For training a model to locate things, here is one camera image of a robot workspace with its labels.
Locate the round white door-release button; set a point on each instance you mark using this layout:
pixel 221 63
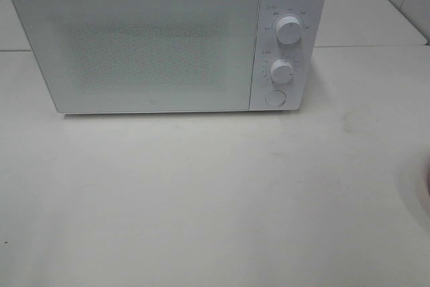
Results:
pixel 275 98

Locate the white microwave door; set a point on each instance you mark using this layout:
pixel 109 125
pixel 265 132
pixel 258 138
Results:
pixel 130 56

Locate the pink round plate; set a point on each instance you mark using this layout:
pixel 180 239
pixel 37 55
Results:
pixel 427 180

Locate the lower white round knob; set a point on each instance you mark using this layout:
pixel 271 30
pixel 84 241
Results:
pixel 282 71

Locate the white round knob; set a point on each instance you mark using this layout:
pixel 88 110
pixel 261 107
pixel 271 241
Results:
pixel 288 29
pixel 282 71

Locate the upper white round knob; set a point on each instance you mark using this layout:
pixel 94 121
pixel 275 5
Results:
pixel 288 29

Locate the white microwave oven body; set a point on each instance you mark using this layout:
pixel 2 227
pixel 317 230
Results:
pixel 292 1

